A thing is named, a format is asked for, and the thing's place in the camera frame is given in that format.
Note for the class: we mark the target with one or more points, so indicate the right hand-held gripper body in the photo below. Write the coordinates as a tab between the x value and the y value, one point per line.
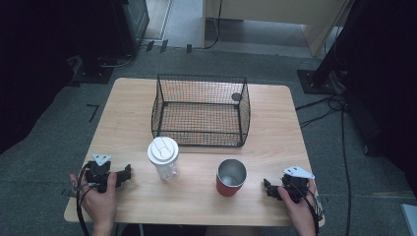
295	185

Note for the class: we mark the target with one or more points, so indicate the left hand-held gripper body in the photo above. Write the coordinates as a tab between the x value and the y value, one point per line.
98	173

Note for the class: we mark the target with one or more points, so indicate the clear bottle with white lid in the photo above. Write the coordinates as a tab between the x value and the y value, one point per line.
164	157

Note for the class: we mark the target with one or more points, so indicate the red cup with steel inside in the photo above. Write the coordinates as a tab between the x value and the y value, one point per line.
230	178

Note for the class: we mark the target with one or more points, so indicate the person's right hand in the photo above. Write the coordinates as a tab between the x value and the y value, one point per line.
300	213

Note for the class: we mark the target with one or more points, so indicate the person's left hand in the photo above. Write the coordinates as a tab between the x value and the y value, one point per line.
98	205

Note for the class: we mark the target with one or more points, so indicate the white flat object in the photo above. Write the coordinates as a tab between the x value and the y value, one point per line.
410	219

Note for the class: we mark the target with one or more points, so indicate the black tape strip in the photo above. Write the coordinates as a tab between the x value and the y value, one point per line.
149	46
164	46
189	48

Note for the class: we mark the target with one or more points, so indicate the dark cabinet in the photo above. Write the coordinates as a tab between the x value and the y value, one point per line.
131	26

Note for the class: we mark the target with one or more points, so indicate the light wooden cabinet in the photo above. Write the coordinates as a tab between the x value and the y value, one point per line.
275	16

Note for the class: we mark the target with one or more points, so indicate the black stand base plate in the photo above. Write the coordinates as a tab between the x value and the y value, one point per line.
93	70
316	82

